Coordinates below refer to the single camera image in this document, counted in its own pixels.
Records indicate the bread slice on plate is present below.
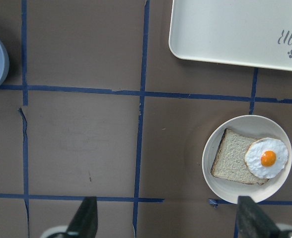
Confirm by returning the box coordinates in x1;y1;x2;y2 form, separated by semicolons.
211;128;268;185

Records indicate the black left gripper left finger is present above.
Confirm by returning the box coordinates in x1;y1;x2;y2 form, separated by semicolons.
66;196;98;238

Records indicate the fried egg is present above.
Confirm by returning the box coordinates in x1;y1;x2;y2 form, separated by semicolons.
244;137;289;179

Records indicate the cream round plate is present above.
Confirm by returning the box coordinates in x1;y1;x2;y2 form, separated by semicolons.
202;115;292;204

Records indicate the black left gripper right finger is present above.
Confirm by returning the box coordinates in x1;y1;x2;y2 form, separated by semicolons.
237;196;280;238

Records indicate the cream bear serving tray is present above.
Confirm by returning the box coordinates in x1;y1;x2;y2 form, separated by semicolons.
169;0;292;71

